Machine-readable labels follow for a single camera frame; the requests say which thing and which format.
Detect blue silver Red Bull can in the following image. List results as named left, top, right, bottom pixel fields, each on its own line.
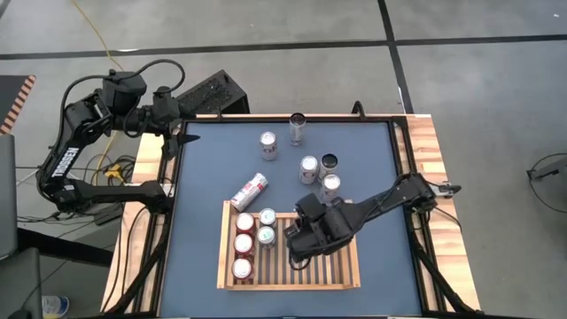
left=256, top=225, right=276, bottom=249
left=259, top=207, right=278, bottom=230

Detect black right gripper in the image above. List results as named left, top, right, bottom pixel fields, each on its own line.
left=285, top=192, right=358, bottom=265

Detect yellow extension cable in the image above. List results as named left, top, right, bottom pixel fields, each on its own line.
left=70, top=0, right=125, bottom=187

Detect black base beam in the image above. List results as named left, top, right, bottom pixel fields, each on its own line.
left=16, top=226, right=115, bottom=268

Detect grey stand base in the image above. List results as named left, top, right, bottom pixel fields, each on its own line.
left=526, top=154, right=567, bottom=181

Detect wooden slatted shelf tray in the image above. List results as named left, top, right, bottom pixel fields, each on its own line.
left=215, top=198, right=361, bottom=292

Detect red can sideways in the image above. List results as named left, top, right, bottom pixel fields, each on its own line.
left=229, top=172, right=269, bottom=213

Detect black mat with striped edge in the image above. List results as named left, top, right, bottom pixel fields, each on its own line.
left=0, top=74, right=37, bottom=136

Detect black mesh computer case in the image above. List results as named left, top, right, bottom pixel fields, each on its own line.
left=175, top=69, right=252, bottom=117

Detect white Celsius drink can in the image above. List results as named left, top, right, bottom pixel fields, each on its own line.
left=318, top=152, right=340, bottom=181
left=289, top=112, right=307, bottom=147

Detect black metal table frame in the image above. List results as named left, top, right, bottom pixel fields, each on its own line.
left=104, top=113, right=478, bottom=319

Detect white blue container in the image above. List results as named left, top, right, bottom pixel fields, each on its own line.
left=42, top=294, right=71, bottom=319

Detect grey panel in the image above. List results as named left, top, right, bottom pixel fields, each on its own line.
left=0, top=132, right=18, bottom=261

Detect blue table mat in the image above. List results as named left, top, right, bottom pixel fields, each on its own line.
left=158, top=120, right=424, bottom=318

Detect silver Diet Coke can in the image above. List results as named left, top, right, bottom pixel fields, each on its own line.
left=319, top=173, right=342, bottom=203
left=299, top=154, right=320, bottom=185
left=259, top=130, right=279, bottom=161

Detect black cable loop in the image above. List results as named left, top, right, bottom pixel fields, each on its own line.
left=525, top=152, right=567, bottom=230

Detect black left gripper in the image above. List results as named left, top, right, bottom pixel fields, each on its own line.
left=150, top=86, right=201, bottom=160

